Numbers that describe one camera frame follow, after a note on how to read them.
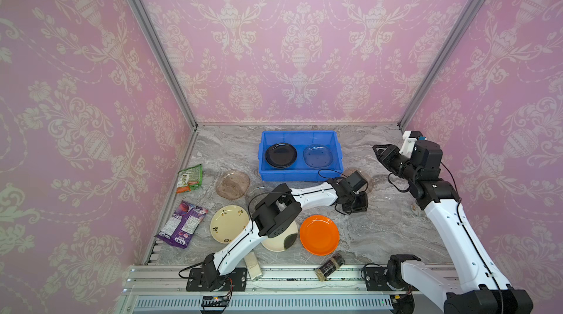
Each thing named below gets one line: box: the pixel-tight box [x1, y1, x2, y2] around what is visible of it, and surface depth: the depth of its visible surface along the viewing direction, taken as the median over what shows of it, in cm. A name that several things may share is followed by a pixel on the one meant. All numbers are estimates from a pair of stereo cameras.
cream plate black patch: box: [260, 221, 299, 253], surface depth 83 cm
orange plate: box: [299, 214, 340, 257], surface depth 85 cm
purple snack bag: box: [153, 200, 209, 249], surface depth 86 cm
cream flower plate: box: [209, 204, 250, 244], surface depth 88 cm
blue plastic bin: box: [258, 129, 344, 182], surface depth 107 cm
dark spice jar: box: [314, 253, 346, 282], surface depth 76 cm
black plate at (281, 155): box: [265, 142, 298, 169], surface depth 106 cm
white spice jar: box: [243, 251, 264, 282], surface depth 75 cm
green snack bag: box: [175, 164, 204, 194], surface depth 101 cm
